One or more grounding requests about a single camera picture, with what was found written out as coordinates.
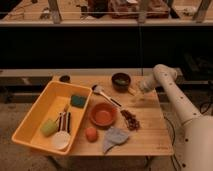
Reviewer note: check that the yellow banana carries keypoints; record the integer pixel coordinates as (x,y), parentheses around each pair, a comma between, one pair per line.
(132,91)

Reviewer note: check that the yellow plastic bin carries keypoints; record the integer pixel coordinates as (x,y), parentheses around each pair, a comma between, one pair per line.
(49,105)

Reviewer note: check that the orange ball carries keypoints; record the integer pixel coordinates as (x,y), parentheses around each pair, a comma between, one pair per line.
(91,134)

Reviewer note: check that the brown grape bunch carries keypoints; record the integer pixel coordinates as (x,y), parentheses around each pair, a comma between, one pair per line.
(130,119)

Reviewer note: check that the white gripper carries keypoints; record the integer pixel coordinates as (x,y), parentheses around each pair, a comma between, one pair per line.
(147,84)

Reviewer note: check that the orange plastic bowl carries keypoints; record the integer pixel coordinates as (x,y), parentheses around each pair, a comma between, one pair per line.
(103,114)

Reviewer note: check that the green plastic cup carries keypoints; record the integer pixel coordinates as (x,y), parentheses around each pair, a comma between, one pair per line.
(49,127)

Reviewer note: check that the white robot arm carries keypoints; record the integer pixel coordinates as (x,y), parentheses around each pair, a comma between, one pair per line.
(198,128)

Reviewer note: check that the teal sponge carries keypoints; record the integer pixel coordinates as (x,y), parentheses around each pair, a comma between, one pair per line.
(78,101)

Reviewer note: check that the grey folded cloth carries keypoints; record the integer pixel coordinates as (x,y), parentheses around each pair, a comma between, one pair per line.
(113,137)

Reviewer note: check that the black striped utensil bundle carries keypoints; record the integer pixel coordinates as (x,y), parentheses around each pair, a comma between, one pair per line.
(64,122)

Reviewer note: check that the dark brown bowl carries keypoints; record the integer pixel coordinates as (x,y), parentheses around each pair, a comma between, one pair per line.
(121,82)

